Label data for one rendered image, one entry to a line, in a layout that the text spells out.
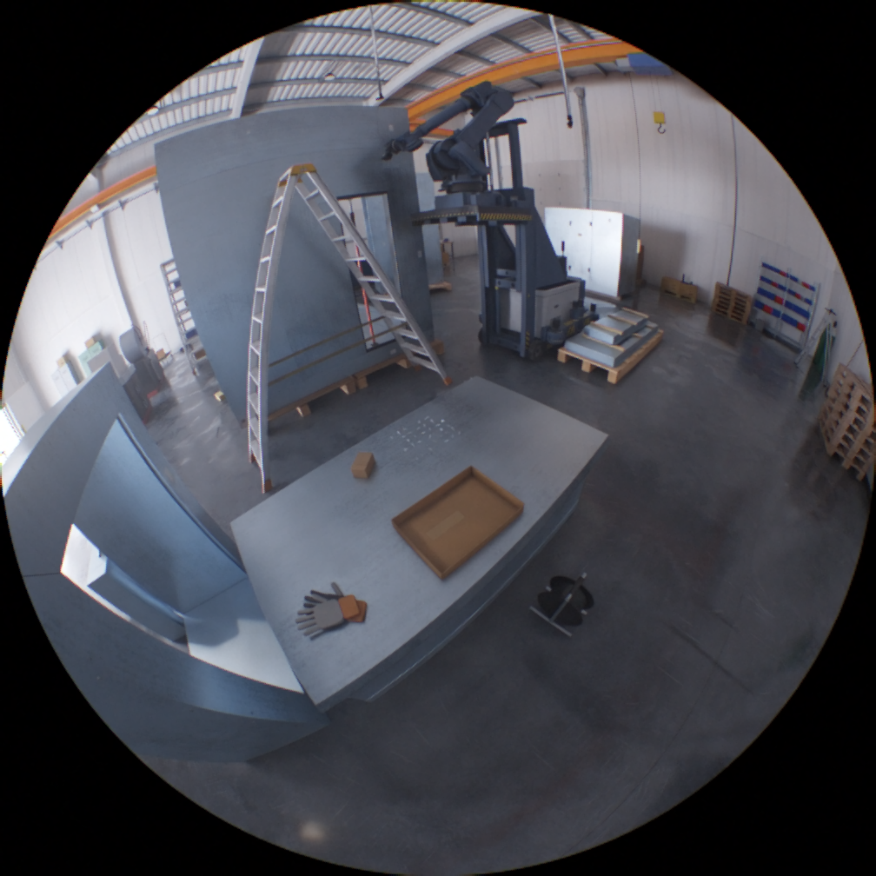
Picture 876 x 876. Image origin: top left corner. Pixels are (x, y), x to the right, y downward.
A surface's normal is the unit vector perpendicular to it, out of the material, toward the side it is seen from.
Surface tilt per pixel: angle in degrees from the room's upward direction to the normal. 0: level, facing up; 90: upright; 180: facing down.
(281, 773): 0
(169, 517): 90
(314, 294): 90
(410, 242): 90
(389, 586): 0
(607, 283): 90
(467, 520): 0
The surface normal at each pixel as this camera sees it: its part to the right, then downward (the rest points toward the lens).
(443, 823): -0.10, -0.77
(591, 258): -0.77, 0.46
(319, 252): 0.62, 0.45
